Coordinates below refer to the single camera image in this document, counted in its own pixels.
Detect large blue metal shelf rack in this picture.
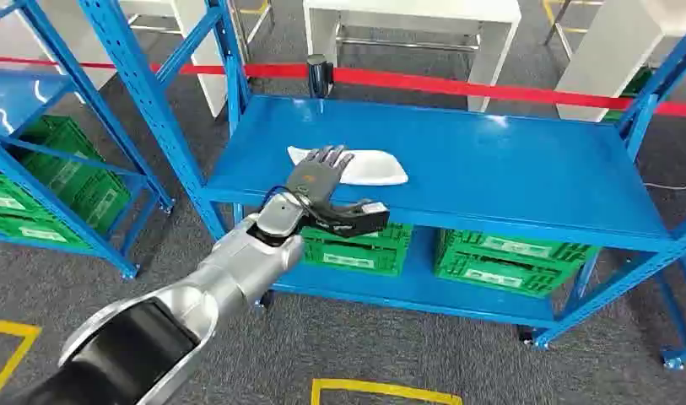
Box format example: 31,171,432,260
77,0,686,371

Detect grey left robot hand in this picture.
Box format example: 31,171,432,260
286,145,371,223

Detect green plastic crate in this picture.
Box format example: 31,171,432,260
434,254,582,299
0,170,53,218
440,228,602,265
602,67,655,122
9,114,133,236
300,222,414,251
0,209,93,251
301,240,409,278

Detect white table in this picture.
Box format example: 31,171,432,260
554,0,686,123
39,0,249,120
302,0,523,113

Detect red barrier belt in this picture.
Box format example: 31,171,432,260
0,54,686,120

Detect black barrier post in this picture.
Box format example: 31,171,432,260
306,53,336,100

